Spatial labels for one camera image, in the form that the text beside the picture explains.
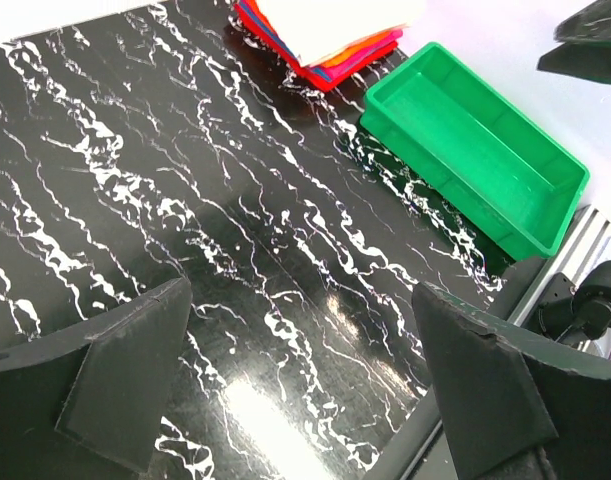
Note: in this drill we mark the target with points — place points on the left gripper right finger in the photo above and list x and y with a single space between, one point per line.
514 405

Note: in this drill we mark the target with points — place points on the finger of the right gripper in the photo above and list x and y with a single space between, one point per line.
592 63
591 25

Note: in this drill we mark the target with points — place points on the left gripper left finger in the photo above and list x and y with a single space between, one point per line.
86 402

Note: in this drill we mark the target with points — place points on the white t shirt red print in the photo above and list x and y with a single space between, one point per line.
316 30

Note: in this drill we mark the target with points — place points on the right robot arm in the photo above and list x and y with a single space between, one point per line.
566 312

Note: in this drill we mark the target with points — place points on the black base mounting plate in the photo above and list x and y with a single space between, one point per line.
418 450

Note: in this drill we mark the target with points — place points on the green plastic bin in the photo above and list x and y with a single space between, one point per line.
505 174

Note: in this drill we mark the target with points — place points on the orange folded t shirt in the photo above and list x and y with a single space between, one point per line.
328 33

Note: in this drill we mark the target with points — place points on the aluminium front rail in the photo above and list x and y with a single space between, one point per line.
587 244

